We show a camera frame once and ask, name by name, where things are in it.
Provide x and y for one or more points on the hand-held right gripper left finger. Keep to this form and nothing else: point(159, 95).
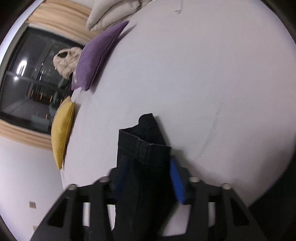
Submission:
point(120, 179)

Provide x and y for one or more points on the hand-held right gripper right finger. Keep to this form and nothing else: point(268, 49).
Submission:
point(177, 185)

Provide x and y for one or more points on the black pants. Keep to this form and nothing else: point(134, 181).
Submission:
point(143, 166)

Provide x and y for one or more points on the yellow cushion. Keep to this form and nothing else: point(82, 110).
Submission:
point(61, 129)

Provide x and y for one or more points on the purple cloth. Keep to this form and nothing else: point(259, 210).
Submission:
point(94, 58)

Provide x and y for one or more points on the beige puffer jacket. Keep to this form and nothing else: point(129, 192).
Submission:
point(68, 60)

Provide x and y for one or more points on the dark window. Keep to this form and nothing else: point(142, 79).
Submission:
point(27, 88)

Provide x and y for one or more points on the beige duvet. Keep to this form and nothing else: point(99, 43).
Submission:
point(111, 11)

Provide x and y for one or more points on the wall socket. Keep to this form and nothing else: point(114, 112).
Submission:
point(32, 204)

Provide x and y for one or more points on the wooden window frame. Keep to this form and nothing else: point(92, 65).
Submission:
point(57, 14)

